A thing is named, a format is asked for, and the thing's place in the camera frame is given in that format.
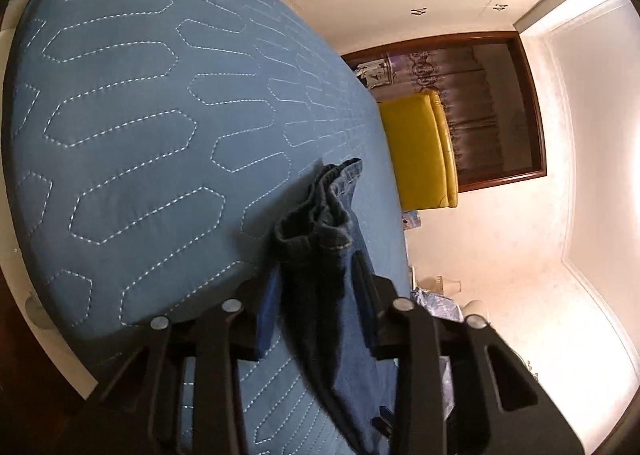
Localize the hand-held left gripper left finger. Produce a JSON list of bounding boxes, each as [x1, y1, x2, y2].
[[80, 267, 282, 455]]

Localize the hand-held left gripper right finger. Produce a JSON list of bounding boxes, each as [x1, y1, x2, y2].
[[352, 252, 586, 455]]

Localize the blue denim pants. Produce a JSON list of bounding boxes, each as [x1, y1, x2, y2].
[[272, 157, 401, 455]]

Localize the grey star-print duvet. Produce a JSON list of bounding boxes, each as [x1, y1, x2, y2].
[[410, 287, 463, 325]]

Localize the cream bedside lamp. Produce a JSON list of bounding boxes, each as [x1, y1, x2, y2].
[[425, 275, 462, 297]]

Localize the yellow armchair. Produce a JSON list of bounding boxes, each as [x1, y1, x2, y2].
[[377, 90, 460, 212]]

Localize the bed with blue quilted cover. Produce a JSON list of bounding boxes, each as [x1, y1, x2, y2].
[[2, 0, 416, 455]]

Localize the brown lace curtain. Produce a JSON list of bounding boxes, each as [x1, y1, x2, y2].
[[350, 42, 535, 186]]

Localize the dark wooden door frame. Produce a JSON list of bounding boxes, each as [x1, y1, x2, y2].
[[340, 32, 548, 194]]

